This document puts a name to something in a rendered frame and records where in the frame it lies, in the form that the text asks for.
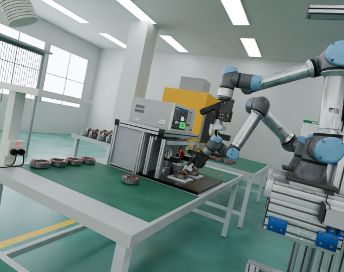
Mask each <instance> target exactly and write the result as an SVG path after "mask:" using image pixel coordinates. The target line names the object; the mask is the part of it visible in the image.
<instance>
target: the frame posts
mask: <svg viewBox="0 0 344 272"><path fill-rule="evenodd" d="M154 139H155V136H152V135H151V136H150V140H149V145H148V149H147V153H146V159H145V164H144V169H143V174H145V175H148V172H149V168H150V162H151V157H152V152H153V147H154V142H155V140H154ZM167 140H168V139H162V141H161V147H160V151H159V157H158V162H157V167H156V172H155V175H154V178H157V179H160V174H161V169H162V165H163V160H164V155H165V150H166V145H167ZM194 142H196V141H194ZM197 145H198V142H196V144H195V145H193V149H192V150H193V151H196V150H197ZM183 148H184V149H182V151H183V152H184V155H185V153H186V149H187V145H183ZM180 163H181V164H182V166H183V163H184V160H181V162H180Z"/></svg>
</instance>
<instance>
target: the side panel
mask: <svg viewBox="0 0 344 272"><path fill-rule="evenodd" d="M144 135H145V132H143V131H139V130H134V129H131V128H127V127H123V126H118V125H114V128H113V133H112V139H111V144H110V150H109V155H108V159H107V164H106V165H108V166H111V167H114V168H117V169H120V170H122V171H126V172H128V173H131V174H134V175H138V172H137V169H138V165H139V159H140V154H141V149H142V145H143V140H144Z"/></svg>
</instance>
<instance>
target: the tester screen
mask: <svg viewBox="0 0 344 272"><path fill-rule="evenodd" d="M187 114H188V111H185V110H182V109H179V108H176V109H175V112H174V117H173V122H172V124H174V125H179V126H180V122H182V123H186V121H181V117H184V118H186V119H187ZM175 121H178V124H175ZM172 128H178V129H183V128H179V127H173V126H172ZM183 130H184V129H183Z"/></svg>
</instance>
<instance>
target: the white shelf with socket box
mask: <svg viewBox="0 0 344 272"><path fill-rule="evenodd" d="M0 88H1V89H6V90H10V91H9V97H8V103H7V107H6V114H5V120H4V126H3V133H2V139H1V145H0V168H9V167H21V166H23V164H24V154H25V150H24V147H25V141H24V140H19V139H18V138H19V132H20V128H21V122H22V116H23V110H24V104H25V97H26V94H30V95H33V96H39V97H44V98H49V99H54V100H60V101H65V102H68V103H74V104H80V105H85V106H90V107H94V104H95V102H94V101H90V100H86V99H81V98H76V97H72V96H67V95H64V94H59V93H55V92H50V91H46V90H41V89H36V88H32V87H27V86H22V85H16V84H10V83H5V82H2V81H0ZM17 157H23V163H22V164H21V165H20V166H16V164H15V161H16V158H17Z"/></svg>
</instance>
